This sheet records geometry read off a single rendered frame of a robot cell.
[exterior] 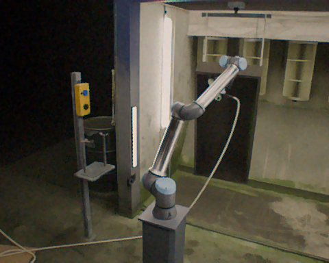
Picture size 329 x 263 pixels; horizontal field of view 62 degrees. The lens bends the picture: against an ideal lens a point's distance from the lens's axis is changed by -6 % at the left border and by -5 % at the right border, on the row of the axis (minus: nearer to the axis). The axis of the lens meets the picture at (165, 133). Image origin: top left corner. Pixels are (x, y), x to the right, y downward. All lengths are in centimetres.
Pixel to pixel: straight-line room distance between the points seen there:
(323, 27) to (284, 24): 43
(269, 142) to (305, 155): 50
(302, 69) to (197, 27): 143
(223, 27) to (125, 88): 166
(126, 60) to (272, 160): 236
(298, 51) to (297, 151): 130
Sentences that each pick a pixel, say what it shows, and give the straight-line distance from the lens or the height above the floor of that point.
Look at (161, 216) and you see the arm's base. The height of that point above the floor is 67.
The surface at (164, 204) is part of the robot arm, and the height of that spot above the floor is 77.
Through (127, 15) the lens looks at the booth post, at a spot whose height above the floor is 212.
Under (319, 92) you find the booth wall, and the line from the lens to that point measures 420.
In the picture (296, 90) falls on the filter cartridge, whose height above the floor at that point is 139.
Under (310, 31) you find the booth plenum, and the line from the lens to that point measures 372.
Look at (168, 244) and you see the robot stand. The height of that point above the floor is 48.
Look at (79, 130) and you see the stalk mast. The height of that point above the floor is 115.
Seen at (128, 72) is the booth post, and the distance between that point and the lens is 270.
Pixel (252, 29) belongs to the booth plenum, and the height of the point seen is 208.
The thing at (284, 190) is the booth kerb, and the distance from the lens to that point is 399.
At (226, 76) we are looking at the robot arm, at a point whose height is 166.
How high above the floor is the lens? 191
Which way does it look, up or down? 19 degrees down
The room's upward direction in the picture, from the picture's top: 2 degrees clockwise
